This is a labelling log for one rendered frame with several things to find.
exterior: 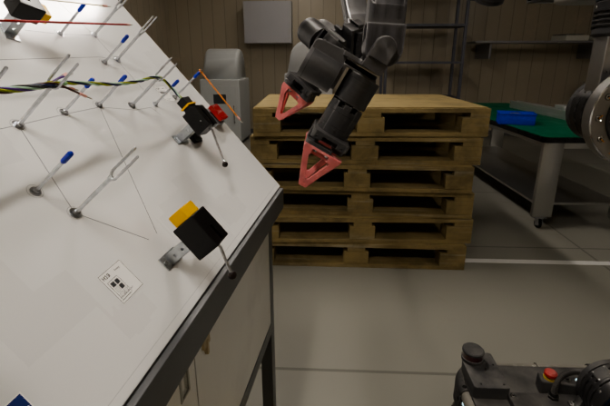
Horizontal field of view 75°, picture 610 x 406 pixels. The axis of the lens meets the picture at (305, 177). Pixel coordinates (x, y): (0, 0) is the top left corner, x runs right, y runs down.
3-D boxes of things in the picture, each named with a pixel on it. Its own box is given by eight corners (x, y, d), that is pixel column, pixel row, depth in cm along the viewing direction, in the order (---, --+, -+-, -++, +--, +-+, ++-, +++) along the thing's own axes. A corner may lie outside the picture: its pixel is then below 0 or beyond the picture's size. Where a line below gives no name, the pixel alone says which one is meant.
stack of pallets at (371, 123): (431, 212, 337) (443, 94, 310) (473, 271, 246) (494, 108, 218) (267, 211, 343) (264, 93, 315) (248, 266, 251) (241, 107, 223)
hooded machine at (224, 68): (216, 136, 668) (211, 49, 629) (250, 137, 663) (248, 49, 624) (202, 145, 602) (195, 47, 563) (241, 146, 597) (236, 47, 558)
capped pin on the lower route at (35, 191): (28, 193, 53) (65, 153, 50) (30, 185, 54) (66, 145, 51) (40, 197, 54) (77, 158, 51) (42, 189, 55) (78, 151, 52)
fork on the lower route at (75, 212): (82, 220, 57) (144, 159, 53) (69, 218, 55) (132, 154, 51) (80, 208, 58) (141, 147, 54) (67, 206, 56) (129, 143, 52)
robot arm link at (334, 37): (340, 35, 77) (357, 50, 81) (323, 21, 81) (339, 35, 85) (318, 64, 79) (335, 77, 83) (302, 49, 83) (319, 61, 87)
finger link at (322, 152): (282, 180, 65) (311, 130, 63) (287, 168, 72) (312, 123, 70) (319, 200, 66) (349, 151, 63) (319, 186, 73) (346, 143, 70)
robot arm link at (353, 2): (358, -55, 107) (355, -13, 115) (336, -55, 107) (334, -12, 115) (380, 22, 78) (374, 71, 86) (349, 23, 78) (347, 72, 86)
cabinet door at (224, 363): (273, 323, 133) (270, 212, 122) (211, 491, 81) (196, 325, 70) (265, 322, 133) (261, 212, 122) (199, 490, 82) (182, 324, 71)
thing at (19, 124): (28, 129, 59) (83, 64, 55) (18, 132, 58) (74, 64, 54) (17, 119, 59) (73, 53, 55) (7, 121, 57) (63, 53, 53)
